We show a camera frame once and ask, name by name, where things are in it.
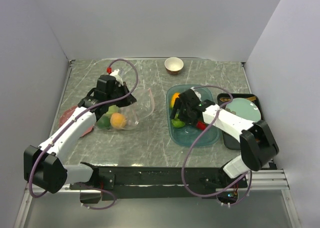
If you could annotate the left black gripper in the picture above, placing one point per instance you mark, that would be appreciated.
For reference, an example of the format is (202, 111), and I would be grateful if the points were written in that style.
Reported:
(128, 99)

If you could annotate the pale green cabbage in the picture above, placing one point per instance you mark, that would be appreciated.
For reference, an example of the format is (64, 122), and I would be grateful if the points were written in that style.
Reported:
(111, 110)

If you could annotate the light green plate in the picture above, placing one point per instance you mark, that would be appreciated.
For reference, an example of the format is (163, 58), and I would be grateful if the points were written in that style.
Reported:
(245, 109)

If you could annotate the red chili pepper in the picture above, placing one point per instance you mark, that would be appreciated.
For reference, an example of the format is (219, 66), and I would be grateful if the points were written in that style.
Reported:
(200, 125)

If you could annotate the small green lettuce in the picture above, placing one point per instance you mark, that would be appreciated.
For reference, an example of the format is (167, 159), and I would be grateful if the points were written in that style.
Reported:
(177, 123)

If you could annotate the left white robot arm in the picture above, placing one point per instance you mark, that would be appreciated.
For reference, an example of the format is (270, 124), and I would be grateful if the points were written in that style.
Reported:
(43, 164)

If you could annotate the clear zip top bag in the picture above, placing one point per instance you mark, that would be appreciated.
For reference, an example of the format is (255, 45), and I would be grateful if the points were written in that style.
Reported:
(138, 111)

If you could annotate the pink plate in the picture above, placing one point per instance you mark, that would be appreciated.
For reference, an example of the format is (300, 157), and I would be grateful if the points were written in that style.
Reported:
(67, 114)

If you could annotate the dark green avocado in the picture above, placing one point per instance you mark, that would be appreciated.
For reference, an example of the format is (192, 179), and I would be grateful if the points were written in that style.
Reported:
(104, 123)

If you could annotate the teal plastic food tray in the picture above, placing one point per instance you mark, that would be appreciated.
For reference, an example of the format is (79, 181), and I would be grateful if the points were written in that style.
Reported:
(186, 135)

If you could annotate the black serving tray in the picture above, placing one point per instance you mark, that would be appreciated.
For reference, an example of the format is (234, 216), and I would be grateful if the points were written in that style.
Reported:
(230, 142)

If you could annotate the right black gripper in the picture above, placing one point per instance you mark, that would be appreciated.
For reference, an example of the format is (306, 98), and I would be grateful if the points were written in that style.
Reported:
(179, 104)

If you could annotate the orange fruit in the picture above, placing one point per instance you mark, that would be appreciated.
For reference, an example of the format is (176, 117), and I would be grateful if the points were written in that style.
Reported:
(118, 121)

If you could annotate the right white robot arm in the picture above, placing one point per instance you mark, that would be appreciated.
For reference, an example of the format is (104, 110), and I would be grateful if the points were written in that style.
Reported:
(257, 143)

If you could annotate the wooden chopsticks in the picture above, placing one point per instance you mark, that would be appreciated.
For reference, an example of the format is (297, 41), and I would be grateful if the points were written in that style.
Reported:
(252, 98)

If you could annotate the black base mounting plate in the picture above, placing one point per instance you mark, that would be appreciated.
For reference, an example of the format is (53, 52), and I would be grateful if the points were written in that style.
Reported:
(138, 182)

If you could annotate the yellow green mango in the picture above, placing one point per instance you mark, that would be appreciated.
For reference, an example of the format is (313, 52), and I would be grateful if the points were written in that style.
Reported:
(173, 99)

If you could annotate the beige ceramic bowl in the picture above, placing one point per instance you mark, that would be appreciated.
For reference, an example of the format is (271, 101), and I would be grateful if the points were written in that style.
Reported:
(173, 65)

